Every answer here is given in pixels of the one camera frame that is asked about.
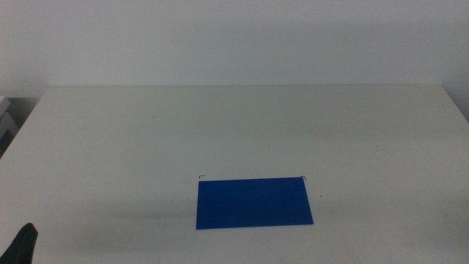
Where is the blue rectangular mat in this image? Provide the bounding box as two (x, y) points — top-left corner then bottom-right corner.
(196, 177), (314, 230)

